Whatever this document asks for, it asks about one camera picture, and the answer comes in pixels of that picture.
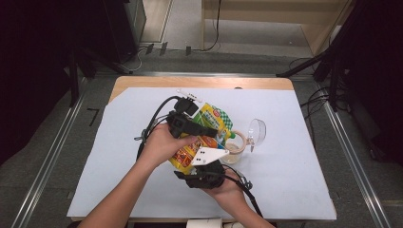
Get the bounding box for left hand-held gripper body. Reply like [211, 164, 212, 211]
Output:
[166, 88, 203, 140]

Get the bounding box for yellow green spout pouch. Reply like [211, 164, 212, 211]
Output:
[168, 102, 238, 176]

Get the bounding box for white floor cable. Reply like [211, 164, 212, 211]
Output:
[121, 47, 144, 72]

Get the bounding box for clear glass jar with lid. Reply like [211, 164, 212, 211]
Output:
[220, 118, 267, 165]

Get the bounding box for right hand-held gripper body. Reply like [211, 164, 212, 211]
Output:
[186, 146, 230, 190]

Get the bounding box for person's right hand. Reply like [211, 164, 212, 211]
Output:
[202, 177, 248, 210]

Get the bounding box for hanging black cable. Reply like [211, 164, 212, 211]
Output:
[202, 0, 222, 52]

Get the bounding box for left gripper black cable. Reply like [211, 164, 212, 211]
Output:
[134, 95, 183, 160]

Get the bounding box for black metal stand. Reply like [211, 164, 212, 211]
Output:
[67, 44, 128, 107]
[275, 0, 359, 112]

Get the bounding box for black floor cables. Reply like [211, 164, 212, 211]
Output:
[288, 56, 350, 141]

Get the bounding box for white box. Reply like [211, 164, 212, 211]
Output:
[185, 218, 223, 228]

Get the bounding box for person's left hand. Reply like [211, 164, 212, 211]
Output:
[137, 123, 200, 171]

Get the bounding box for metal floor rail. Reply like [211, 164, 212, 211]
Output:
[10, 77, 90, 228]
[317, 91, 393, 228]

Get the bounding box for light wooden shelf unit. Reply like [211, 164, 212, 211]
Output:
[201, 0, 356, 57]

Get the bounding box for black cabinet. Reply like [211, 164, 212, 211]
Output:
[104, 0, 147, 64]

